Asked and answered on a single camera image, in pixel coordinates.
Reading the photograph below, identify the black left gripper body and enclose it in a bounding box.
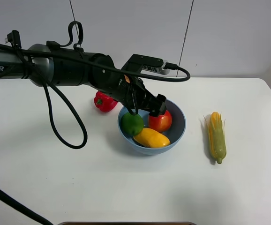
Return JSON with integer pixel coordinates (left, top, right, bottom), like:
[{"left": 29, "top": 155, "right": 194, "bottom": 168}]
[{"left": 107, "top": 76, "right": 153, "bottom": 112}]

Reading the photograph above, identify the red bell pepper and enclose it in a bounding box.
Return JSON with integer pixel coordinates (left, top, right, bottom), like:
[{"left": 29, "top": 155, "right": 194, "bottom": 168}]
[{"left": 94, "top": 91, "right": 118, "bottom": 113}]

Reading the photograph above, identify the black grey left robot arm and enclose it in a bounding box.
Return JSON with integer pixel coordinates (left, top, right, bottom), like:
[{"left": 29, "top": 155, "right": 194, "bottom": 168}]
[{"left": 0, "top": 44, "right": 166, "bottom": 116}]

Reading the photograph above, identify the yellow corn cob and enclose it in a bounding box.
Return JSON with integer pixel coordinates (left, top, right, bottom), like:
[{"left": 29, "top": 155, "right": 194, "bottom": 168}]
[{"left": 203, "top": 112, "right": 227, "bottom": 165}]

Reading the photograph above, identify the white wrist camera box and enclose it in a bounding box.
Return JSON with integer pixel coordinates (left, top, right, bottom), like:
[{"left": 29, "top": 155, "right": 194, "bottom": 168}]
[{"left": 143, "top": 60, "right": 170, "bottom": 75}]

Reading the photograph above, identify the black camera cable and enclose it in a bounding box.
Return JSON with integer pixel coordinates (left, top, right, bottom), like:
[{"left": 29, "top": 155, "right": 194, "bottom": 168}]
[{"left": 0, "top": 20, "right": 191, "bottom": 225}]

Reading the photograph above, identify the red peach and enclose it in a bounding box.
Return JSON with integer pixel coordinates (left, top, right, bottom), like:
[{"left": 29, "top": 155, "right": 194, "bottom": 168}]
[{"left": 148, "top": 110, "right": 172, "bottom": 133}]

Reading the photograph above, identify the green lime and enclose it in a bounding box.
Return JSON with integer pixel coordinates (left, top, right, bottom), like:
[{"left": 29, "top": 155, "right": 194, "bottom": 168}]
[{"left": 120, "top": 112, "right": 144, "bottom": 136}]

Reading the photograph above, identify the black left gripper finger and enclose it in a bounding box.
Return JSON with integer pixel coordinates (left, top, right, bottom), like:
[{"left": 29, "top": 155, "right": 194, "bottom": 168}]
[
  {"left": 149, "top": 94, "right": 166, "bottom": 117},
  {"left": 125, "top": 105, "right": 139, "bottom": 116}
]

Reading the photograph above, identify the yellow mango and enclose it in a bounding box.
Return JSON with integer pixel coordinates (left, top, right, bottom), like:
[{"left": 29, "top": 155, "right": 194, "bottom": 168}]
[{"left": 133, "top": 128, "right": 171, "bottom": 148}]

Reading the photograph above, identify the blue bowl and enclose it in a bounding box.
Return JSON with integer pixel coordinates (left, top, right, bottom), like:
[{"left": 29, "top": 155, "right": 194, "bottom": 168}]
[{"left": 117, "top": 99, "right": 187, "bottom": 155}]

